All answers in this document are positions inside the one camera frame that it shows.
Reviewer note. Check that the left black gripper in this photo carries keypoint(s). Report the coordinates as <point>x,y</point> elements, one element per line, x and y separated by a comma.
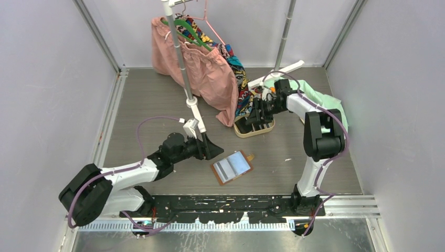
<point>205,148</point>

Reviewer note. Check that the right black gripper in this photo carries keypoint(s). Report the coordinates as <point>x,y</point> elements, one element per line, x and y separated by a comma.
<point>258,104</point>

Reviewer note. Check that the beige oval card tray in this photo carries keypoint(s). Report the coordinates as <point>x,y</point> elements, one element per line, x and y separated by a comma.
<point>243,131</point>

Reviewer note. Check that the brown leather card holder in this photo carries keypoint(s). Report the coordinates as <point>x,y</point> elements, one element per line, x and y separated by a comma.
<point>241,164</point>

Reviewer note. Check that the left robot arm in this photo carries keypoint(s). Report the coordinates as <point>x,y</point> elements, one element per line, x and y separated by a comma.
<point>95,191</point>

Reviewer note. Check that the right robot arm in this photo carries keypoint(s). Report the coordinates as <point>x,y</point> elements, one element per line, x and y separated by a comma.
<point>323,137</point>

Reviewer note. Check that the colourful comic print garment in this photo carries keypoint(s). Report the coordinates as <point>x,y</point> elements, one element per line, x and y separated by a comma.
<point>245,96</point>

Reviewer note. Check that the mint cartoon print cloth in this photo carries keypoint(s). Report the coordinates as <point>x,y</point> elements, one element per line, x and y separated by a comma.
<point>325,100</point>

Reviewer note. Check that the green clothes hanger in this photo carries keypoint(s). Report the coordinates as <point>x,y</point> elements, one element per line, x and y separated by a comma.
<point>191,33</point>

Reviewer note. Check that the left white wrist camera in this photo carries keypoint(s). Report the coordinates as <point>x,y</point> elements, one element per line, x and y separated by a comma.
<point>191,128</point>

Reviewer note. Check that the white clothes rack right post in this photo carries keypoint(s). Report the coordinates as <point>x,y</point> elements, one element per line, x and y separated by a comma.
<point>277,72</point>

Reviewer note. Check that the white clothes rack post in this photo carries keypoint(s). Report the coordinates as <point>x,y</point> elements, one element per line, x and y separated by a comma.
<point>277,72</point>
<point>191,101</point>

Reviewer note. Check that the white clothes rack left post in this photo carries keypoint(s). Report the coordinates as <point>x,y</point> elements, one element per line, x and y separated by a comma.
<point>191,101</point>

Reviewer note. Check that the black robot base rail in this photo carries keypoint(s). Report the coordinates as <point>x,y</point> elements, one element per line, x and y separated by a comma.
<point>223,209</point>

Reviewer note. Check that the pink wire hanger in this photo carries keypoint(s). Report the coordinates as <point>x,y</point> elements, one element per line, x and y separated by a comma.
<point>206,20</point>

